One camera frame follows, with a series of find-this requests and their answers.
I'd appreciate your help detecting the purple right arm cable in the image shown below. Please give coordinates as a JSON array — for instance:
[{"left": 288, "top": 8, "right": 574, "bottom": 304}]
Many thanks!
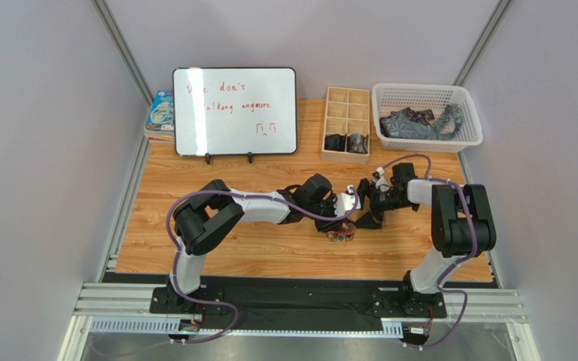
[{"left": 375, "top": 153, "right": 480, "bottom": 350}]

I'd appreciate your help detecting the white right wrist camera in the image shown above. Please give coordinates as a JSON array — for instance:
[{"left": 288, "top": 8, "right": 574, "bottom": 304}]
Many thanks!
[{"left": 372, "top": 167, "right": 391, "bottom": 192}]

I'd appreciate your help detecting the rolled black tie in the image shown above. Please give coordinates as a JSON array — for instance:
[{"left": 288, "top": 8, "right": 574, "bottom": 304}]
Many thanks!
[{"left": 323, "top": 134, "right": 347, "bottom": 152}]

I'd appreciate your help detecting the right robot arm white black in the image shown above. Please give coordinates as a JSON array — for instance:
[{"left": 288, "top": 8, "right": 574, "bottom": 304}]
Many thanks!
[{"left": 355, "top": 162, "right": 497, "bottom": 297}]

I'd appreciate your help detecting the blue book stack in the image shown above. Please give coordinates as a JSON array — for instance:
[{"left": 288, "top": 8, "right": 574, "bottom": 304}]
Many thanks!
[{"left": 144, "top": 90, "right": 175, "bottom": 144}]

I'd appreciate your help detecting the aluminium frame rail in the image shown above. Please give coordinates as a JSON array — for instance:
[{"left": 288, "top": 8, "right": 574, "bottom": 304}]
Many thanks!
[{"left": 59, "top": 275, "right": 540, "bottom": 360}]

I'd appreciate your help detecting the dark patterned tie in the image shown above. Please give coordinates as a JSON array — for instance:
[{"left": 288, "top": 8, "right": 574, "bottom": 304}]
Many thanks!
[{"left": 391, "top": 107, "right": 436, "bottom": 126}]

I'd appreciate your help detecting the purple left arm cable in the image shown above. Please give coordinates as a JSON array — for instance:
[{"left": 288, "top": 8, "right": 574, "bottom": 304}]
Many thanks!
[{"left": 164, "top": 185, "right": 362, "bottom": 347}]

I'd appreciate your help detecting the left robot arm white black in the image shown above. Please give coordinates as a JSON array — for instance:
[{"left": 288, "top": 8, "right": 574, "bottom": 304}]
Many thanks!
[{"left": 165, "top": 174, "right": 362, "bottom": 296}]

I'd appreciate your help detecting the wooden compartment box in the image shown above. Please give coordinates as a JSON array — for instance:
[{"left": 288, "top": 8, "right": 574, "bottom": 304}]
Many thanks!
[{"left": 321, "top": 86, "right": 372, "bottom": 165}]

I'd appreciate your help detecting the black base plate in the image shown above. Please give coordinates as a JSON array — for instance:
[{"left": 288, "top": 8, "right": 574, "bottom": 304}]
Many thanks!
[{"left": 149, "top": 276, "right": 447, "bottom": 332}]

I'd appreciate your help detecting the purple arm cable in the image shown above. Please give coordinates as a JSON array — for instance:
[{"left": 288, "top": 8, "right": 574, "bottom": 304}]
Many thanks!
[
  {"left": 375, "top": 153, "right": 480, "bottom": 350},
  {"left": 164, "top": 185, "right": 362, "bottom": 347}
]

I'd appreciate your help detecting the colourful patterned tie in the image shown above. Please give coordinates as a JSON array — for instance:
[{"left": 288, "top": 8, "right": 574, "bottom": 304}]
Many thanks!
[{"left": 326, "top": 222, "right": 357, "bottom": 242}]

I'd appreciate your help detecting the whiteboard with red writing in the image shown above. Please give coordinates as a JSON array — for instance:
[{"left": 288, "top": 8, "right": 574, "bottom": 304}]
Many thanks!
[{"left": 172, "top": 67, "right": 298, "bottom": 160}]

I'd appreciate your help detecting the white plastic basket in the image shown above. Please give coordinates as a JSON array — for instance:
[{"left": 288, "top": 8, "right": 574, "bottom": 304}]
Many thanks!
[{"left": 371, "top": 83, "right": 483, "bottom": 153}]

